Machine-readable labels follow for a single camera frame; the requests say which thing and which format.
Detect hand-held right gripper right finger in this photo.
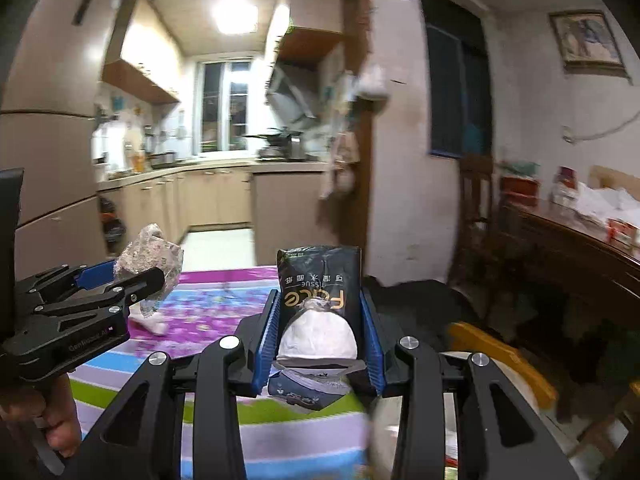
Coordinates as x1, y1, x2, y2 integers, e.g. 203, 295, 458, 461
359, 287, 581, 480

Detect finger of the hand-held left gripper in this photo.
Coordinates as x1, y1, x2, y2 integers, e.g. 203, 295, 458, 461
14, 259, 121, 311
0, 266, 167, 387

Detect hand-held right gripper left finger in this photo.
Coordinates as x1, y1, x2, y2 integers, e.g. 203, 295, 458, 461
82, 287, 281, 480

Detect clear plastic bag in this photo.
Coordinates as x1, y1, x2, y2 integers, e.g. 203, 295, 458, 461
114, 224, 185, 318

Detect black tissue packet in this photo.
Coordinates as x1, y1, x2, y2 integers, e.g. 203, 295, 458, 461
267, 245, 373, 413

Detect person's left hand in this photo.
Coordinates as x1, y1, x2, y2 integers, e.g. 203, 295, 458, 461
0, 376, 84, 460

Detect white fuzzy sock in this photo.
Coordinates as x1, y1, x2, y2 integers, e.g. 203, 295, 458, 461
129, 307, 169, 336

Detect black plastic bag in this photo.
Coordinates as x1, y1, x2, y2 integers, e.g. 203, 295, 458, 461
97, 195, 127, 256

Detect beige refrigerator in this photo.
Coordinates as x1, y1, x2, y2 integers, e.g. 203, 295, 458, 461
0, 0, 108, 281

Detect yellow wooden chair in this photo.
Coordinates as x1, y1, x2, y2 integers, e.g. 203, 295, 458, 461
447, 321, 560, 413

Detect beige kitchen cabinets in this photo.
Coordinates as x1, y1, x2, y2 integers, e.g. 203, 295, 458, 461
97, 162, 331, 246

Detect dark wooden chair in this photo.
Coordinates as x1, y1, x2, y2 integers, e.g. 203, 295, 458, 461
447, 152, 501, 286

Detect hanging beige bag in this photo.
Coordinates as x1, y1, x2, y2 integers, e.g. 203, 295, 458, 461
320, 132, 361, 201

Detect kitchen window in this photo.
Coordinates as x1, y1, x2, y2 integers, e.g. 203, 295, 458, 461
197, 57, 253, 153

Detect black cooking pan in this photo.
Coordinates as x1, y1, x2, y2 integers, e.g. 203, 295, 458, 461
242, 127, 306, 161

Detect dark wooden table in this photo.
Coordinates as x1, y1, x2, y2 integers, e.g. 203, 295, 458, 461
495, 195, 640, 361

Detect red plastic container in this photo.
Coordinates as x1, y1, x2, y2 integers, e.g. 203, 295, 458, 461
500, 160, 541, 206

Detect steel range hood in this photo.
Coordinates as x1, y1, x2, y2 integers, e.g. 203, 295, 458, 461
265, 62, 321, 126

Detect white plastic bag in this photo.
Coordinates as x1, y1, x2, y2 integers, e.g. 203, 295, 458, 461
575, 182, 640, 231

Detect dark window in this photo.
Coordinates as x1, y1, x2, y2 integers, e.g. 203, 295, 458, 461
419, 0, 495, 158

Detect red white box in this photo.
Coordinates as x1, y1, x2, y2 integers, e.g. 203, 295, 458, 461
607, 217, 640, 247

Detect square ceiling light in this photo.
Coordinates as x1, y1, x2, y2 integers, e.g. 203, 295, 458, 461
212, 2, 261, 36

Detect wooden wall cabinets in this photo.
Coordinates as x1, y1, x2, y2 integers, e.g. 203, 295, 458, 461
102, 0, 346, 106

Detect white wall cable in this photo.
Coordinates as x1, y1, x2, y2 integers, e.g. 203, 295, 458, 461
560, 110, 640, 143

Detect framed wall picture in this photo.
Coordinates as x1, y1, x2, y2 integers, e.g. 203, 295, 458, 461
548, 10, 628, 73

